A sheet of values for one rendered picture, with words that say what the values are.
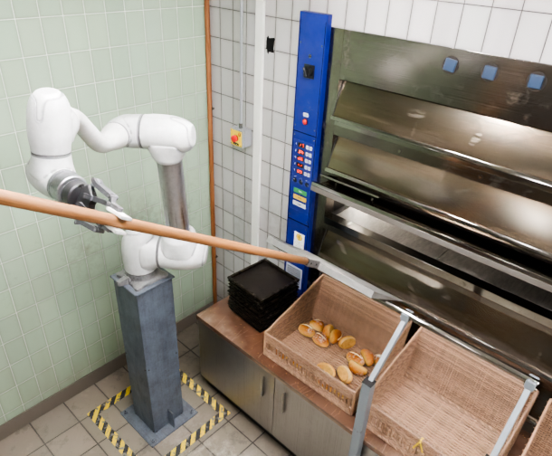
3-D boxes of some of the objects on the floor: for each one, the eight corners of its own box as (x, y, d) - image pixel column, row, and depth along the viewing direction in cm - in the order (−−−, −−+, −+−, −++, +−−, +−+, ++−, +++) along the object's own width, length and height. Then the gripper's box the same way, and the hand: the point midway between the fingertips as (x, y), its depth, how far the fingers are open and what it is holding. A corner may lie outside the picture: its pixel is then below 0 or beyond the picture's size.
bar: (269, 403, 294) (278, 239, 234) (470, 563, 222) (557, 385, 162) (231, 434, 274) (230, 264, 214) (439, 623, 201) (525, 446, 141)
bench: (261, 341, 338) (263, 274, 309) (678, 637, 201) (755, 567, 171) (197, 386, 302) (194, 315, 272) (654, 785, 164) (747, 729, 135)
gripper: (97, 168, 131) (148, 198, 117) (75, 222, 132) (124, 258, 119) (72, 160, 124) (124, 192, 111) (50, 217, 126) (99, 254, 113)
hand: (116, 221), depth 117 cm, fingers closed on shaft, 3 cm apart
